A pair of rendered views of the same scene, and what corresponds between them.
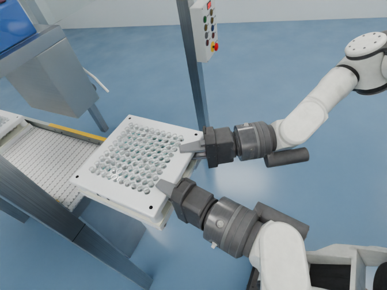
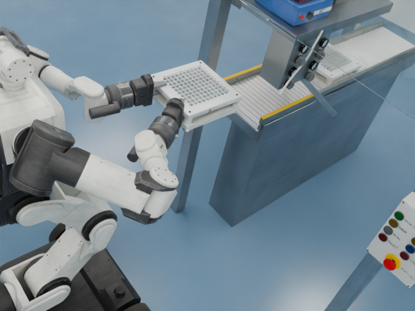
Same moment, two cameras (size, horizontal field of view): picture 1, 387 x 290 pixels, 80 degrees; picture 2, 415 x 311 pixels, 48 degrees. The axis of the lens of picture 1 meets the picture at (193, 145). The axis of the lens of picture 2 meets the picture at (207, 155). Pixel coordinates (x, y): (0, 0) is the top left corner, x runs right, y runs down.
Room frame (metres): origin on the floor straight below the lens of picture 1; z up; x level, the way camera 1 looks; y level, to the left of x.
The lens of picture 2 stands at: (0.63, -1.19, 2.01)
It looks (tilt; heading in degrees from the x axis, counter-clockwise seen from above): 44 degrees down; 96
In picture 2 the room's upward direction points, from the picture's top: 14 degrees clockwise
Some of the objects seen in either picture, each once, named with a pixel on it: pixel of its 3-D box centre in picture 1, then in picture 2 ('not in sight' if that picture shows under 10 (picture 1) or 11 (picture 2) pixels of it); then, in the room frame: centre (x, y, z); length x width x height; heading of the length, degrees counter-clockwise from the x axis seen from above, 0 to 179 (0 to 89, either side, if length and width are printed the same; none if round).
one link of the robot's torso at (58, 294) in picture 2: not in sight; (35, 285); (0.01, -0.39, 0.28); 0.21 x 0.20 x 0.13; 55
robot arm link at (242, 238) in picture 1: (265, 239); (102, 105); (0.13, -0.09, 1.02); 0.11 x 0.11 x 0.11; 47
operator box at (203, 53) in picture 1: (205, 29); (410, 240); (1.18, -0.18, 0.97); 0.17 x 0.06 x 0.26; 147
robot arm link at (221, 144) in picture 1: (230, 144); (168, 123); (0.36, -0.09, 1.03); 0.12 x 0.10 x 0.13; 87
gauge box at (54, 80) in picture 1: (46, 76); (295, 53); (0.68, 0.39, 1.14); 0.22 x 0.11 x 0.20; 57
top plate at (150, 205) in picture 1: (139, 157); (194, 87); (0.38, 0.14, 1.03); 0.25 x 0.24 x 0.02; 145
